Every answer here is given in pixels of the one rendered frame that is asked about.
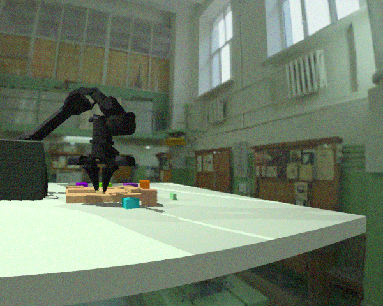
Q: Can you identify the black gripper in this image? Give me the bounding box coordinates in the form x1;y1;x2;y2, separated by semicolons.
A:
67;136;135;192

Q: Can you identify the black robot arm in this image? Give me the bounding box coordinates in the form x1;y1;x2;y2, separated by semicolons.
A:
14;87;136;141

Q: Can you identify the teal cube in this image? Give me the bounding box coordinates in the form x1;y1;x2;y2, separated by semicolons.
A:
122;197;140;209

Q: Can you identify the orange block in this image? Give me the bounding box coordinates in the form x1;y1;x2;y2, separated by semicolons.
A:
139;180;150;189

